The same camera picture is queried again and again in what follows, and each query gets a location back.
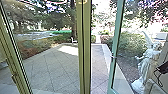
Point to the green framed glass door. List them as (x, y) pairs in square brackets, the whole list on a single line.
[(116, 33)]

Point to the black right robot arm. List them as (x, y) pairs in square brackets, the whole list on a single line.
[(164, 69)]

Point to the green framed glass window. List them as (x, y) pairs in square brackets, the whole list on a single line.
[(83, 50)]

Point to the pale outdoor bench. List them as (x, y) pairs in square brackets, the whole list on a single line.
[(73, 40)]

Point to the leafy tree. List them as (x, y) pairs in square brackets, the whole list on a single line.
[(72, 16)]

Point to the green hedge bush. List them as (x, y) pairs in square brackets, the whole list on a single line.
[(133, 43)]

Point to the reddish low shrub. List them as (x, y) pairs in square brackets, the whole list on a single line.
[(31, 48)]

